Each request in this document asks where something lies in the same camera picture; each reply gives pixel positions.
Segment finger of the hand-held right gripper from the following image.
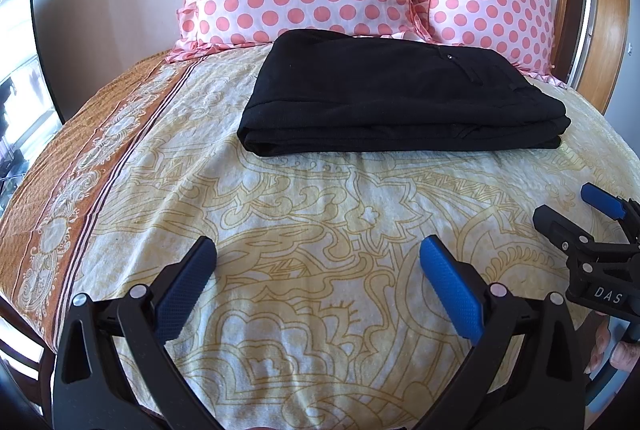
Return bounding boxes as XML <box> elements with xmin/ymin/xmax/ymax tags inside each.
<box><xmin>580</xmin><ymin>183</ymin><xmax>640</xmax><ymax>245</ymax></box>
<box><xmin>532</xmin><ymin>205</ymin><xmax>597</xmax><ymax>261</ymax></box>

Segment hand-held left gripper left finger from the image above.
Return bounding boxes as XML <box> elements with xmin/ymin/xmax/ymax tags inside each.
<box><xmin>52</xmin><ymin>236</ymin><xmax>218</xmax><ymax>430</ymax></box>

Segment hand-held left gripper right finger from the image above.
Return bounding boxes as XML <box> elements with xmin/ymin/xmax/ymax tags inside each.
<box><xmin>419</xmin><ymin>235</ymin><xmax>589</xmax><ymax>430</ymax></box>

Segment black pants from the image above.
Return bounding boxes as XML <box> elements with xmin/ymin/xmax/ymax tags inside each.
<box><xmin>237</xmin><ymin>30</ymin><xmax>572</xmax><ymax>157</ymax></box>

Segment person's right hand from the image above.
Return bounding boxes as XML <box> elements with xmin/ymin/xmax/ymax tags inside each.
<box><xmin>587</xmin><ymin>312</ymin><xmax>640</xmax><ymax>377</ymax></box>

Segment yellow patterned bedsheet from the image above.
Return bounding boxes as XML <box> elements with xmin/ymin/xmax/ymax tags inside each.
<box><xmin>0</xmin><ymin>37</ymin><xmax>640</xmax><ymax>430</ymax></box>

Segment flat screen television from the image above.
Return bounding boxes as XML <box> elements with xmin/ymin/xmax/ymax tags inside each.
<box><xmin>0</xmin><ymin>0</ymin><xmax>64</xmax><ymax>211</ymax></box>

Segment wooden door frame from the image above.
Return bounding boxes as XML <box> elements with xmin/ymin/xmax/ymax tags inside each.
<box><xmin>492</xmin><ymin>0</ymin><xmax>640</xmax><ymax>117</ymax></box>

